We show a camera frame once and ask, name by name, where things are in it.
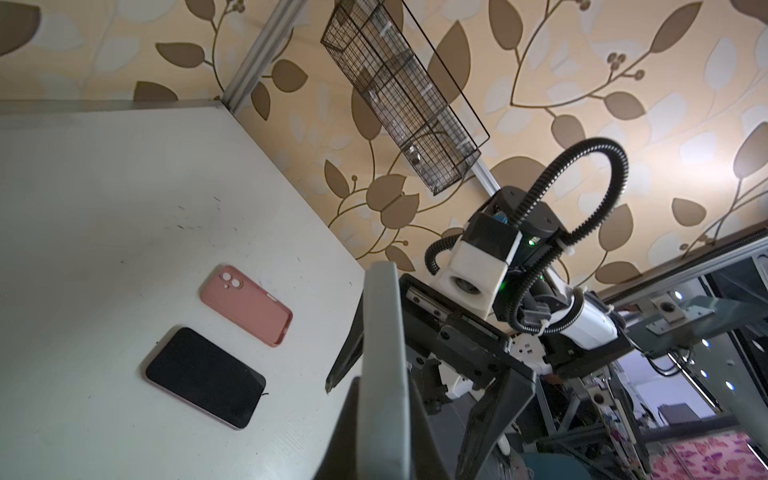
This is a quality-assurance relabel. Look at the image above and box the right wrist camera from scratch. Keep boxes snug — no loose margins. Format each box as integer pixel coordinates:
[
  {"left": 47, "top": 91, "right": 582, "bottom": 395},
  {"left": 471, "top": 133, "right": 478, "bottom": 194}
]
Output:
[{"left": 429, "top": 212, "right": 522, "bottom": 320}]

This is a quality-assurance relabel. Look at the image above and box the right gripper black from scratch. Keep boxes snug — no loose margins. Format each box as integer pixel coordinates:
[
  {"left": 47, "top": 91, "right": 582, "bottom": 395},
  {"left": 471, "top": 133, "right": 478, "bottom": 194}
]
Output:
[{"left": 325, "top": 274, "right": 536, "bottom": 479}]

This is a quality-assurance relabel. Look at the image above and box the side wire basket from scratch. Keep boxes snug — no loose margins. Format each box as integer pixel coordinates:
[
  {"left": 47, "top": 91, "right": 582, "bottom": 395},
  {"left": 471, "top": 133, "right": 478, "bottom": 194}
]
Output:
[{"left": 321, "top": 1, "right": 490, "bottom": 195}]

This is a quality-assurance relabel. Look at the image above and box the black phone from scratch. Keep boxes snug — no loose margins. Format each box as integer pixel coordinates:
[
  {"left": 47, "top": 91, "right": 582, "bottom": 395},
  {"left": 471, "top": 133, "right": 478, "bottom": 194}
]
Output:
[{"left": 356, "top": 262, "right": 411, "bottom": 479}]

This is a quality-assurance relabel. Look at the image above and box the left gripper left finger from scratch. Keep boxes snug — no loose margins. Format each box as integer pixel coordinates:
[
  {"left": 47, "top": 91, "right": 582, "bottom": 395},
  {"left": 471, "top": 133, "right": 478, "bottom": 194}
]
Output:
[{"left": 314, "top": 377, "right": 360, "bottom": 480}]

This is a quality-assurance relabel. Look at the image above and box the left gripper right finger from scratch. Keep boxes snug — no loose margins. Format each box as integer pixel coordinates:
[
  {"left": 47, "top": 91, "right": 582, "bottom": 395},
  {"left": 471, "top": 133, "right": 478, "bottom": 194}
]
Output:
[{"left": 407, "top": 374, "right": 450, "bottom": 480}]

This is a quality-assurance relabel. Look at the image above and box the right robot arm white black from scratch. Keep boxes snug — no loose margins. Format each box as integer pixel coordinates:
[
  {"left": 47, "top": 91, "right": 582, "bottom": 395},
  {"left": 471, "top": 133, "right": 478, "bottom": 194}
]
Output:
[{"left": 319, "top": 137, "right": 629, "bottom": 479}]

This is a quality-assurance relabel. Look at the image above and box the pink phone case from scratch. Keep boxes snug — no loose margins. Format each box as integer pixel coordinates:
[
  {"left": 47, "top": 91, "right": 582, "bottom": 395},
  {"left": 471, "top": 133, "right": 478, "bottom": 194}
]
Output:
[{"left": 199, "top": 265, "right": 293, "bottom": 348}]

